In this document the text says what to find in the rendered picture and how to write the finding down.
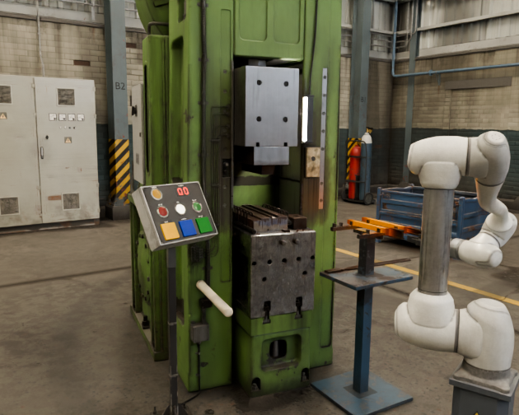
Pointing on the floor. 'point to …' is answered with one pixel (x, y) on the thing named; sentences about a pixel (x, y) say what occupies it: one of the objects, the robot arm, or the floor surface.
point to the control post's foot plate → (173, 410)
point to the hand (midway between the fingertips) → (418, 238)
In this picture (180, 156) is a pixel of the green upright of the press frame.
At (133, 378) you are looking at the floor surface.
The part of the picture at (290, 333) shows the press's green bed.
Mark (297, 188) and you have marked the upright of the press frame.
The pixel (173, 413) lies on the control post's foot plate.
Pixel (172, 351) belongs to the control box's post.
